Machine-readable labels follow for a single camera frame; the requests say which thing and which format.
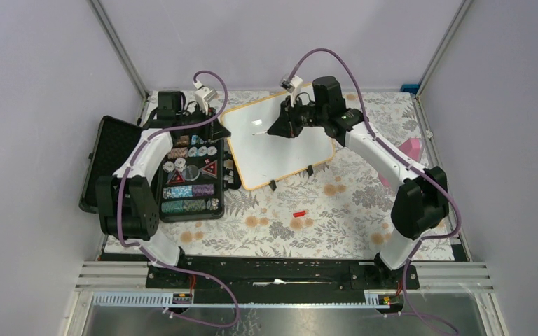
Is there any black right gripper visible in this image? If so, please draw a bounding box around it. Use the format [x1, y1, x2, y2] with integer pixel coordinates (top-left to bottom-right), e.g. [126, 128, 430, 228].
[268, 95, 327, 139]

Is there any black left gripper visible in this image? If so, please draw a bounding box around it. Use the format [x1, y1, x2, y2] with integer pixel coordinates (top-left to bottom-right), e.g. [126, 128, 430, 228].
[177, 102, 230, 141]

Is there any yellow framed whiteboard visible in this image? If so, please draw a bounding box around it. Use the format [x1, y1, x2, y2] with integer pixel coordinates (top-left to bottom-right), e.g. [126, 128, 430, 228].
[219, 91, 336, 191]

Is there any red marker cap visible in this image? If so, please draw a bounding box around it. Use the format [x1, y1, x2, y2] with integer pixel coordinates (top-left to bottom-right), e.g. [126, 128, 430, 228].
[293, 211, 306, 218]

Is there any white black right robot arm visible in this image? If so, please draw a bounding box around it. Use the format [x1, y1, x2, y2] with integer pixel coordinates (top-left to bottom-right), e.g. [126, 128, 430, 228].
[268, 76, 449, 288]

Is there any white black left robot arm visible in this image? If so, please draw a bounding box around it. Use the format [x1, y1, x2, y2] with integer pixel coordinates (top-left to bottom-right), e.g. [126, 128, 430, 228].
[95, 86, 230, 288]

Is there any black poker chip case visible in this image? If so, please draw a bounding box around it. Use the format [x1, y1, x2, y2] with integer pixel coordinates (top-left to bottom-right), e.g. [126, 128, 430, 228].
[79, 115, 240, 223]

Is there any floral patterned table mat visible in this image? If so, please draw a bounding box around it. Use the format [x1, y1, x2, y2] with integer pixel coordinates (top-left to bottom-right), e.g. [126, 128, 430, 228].
[104, 89, 457, 262]

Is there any pink wedge block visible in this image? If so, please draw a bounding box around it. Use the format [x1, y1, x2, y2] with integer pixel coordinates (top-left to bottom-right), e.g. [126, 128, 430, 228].
[398, 138, 424, 162]

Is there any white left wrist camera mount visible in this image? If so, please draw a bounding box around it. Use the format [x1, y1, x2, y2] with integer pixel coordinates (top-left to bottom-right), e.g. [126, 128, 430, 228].
[193, 80, 217, 113]

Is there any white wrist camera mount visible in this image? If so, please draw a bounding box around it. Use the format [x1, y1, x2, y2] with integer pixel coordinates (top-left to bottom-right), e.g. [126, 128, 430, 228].
[280, 75, 303, 106]
[193, 80, 217, 113]

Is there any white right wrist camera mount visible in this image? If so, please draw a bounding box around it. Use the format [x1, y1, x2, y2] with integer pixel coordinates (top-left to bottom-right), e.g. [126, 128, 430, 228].
[280, 75, 303, 106]

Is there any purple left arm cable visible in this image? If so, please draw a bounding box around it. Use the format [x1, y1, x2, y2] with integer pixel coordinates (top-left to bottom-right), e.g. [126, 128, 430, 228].
[116, 70, 242, 328]

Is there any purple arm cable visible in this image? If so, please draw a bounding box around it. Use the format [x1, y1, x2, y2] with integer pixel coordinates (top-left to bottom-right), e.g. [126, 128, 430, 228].
[116, 70, 242, 328]
[292, 48, 462, 335]

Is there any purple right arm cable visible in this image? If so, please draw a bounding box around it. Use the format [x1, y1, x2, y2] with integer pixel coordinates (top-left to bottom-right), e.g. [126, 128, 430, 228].
[292, 48, 462, 335]

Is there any blue corner bracket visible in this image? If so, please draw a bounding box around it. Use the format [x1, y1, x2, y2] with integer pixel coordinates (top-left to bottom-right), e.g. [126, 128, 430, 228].
[400, 84, 420, 95]

